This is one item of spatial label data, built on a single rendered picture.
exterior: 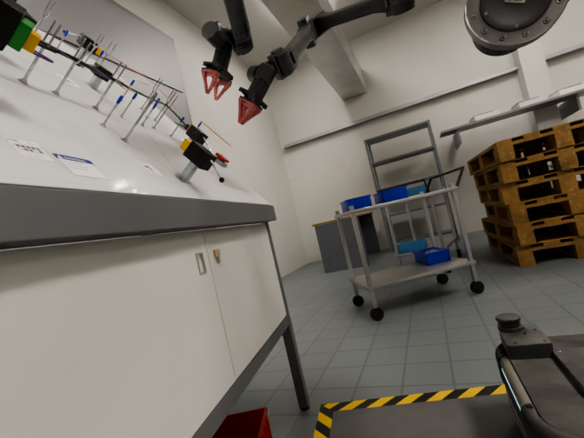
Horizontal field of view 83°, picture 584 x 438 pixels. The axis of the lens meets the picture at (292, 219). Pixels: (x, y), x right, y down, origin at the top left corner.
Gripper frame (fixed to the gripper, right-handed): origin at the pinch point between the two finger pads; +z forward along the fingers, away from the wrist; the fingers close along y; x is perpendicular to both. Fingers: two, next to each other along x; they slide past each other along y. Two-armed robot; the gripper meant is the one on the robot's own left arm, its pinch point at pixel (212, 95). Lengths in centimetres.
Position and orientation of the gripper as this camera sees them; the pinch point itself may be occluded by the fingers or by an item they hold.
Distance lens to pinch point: 126.4
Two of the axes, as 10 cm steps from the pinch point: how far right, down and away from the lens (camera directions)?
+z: -2.6, 9.7, 0.2
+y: -3.4, -0.7, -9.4
